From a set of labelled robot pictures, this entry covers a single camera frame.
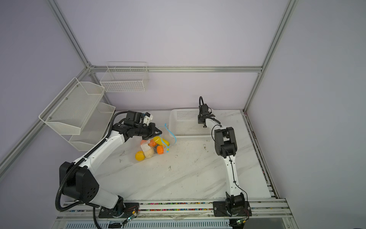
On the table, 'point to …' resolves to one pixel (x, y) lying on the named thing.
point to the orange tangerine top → (160, 149)
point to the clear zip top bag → (156, 145)
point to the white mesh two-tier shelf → (77, 114)
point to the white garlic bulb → (149, 153)
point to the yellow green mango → (159, 140)
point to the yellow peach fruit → (139, 155)
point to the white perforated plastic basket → (183, 124)
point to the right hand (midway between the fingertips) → (204, 117)
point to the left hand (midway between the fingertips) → (161, 133)
